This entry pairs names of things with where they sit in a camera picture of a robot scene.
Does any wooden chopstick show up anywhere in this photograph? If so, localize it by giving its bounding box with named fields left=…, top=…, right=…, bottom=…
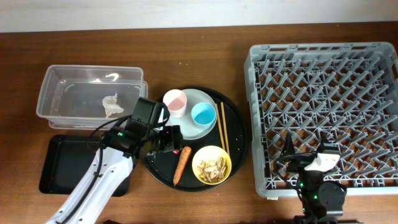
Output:
left=215, top=104, right=226, bottom=151
left=221, top=102, right=230, bottom=155

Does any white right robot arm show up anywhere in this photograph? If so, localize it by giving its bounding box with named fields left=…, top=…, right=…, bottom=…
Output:
left=274, top=133, right=348, bottom=224

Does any pink cup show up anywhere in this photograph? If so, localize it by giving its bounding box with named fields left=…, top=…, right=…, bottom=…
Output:
left=163, top=89, right=187, bottom=118

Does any orange carrot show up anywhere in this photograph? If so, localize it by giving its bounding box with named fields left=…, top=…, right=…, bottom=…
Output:
left=173, top=146, right=192, bottom=185

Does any black rectangular tray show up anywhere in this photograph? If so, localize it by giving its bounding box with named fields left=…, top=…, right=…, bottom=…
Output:
left=38, top=134, right=131, bottom=197

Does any left wooden chopstick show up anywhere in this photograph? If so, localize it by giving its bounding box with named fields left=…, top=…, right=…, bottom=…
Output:
left=215, top=104, right=226, bottom=151

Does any clear plastic bin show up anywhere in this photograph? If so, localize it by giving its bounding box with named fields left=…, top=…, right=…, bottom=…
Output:
left=36, top=65, right=148, bottom=129

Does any right wooden chopstick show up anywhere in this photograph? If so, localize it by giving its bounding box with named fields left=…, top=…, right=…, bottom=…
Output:
left=221, top=102, right=230, bottom=155

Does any grey plate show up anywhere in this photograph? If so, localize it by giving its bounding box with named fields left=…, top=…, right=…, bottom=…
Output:
left=166, top=89, right=216, bottom=140

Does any round black tray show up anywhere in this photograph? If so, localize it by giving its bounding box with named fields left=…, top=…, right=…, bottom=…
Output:
left=144, top=87, right=249, bottom=192

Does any blue cup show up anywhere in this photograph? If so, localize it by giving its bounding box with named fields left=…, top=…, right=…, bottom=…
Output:
left=191, top=102, right=216, bottom=129

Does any pile of peanut shells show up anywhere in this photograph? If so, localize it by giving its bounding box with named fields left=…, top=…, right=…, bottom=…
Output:
left=197, top=156, right=228, bottom=184

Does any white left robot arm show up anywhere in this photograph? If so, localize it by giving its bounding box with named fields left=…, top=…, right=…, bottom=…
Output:
left=47, top=116, right=183, bottom=223

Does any yellow bowl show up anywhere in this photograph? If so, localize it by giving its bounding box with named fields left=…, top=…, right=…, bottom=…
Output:
left=192, top=146, right=232, bottom=185

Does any crumpled white tissue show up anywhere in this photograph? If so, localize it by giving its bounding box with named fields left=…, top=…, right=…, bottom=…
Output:
left=102, top=93, right=124, bottom=118

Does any grey dishwasher rack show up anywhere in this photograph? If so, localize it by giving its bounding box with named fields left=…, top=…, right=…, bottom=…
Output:
left=244, top=42, right=397, bottom=199

